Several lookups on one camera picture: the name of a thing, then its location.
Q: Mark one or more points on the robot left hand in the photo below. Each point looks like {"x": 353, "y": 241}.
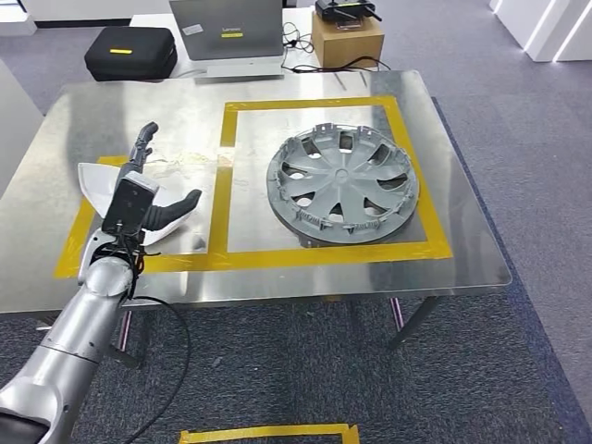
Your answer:
{"x": 176, "y": 208}

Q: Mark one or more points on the white plastic part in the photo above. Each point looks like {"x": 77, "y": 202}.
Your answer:
{"x": 94, "y": 187}

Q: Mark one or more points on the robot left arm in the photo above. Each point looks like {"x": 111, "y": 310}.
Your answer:
{"x": 78, "y": 343}

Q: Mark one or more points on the steel workbench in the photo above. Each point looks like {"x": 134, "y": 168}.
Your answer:
{"x": 115, "y": 104}

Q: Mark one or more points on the black carry case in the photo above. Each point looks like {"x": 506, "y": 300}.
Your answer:
{"x": 139, "y": 64}

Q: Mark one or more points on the grey laptop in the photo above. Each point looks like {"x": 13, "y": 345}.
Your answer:
{"x": 226, "y": 21}

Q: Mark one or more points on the large yellow tape rectangle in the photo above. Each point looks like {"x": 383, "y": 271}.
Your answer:
{"x": 324, "y": 254}

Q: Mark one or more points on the grey wheel hubcap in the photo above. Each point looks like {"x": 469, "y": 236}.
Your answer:
{"x": 342, "y": 181}

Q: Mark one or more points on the steel table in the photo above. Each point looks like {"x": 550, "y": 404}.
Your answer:
{"x": 16, "y": 125}

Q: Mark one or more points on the white platform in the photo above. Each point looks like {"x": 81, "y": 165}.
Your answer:
{"x": 69, "y": 7}

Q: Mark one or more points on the yellow floor tape square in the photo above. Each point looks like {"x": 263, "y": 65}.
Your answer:
{"x": 259, "y": 434}

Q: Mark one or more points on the white desk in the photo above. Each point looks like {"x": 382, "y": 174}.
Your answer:
{"x": 305, "y": 17}

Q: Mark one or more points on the cardboard box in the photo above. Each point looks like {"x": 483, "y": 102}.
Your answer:
{"x": 346, "y": 46}

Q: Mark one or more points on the black router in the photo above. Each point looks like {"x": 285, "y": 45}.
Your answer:
{"x": 344, "y": 9}

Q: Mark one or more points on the white display block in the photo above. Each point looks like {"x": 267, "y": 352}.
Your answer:
{"x": 522, "y": 24}
{"x": 578, "y": 37}

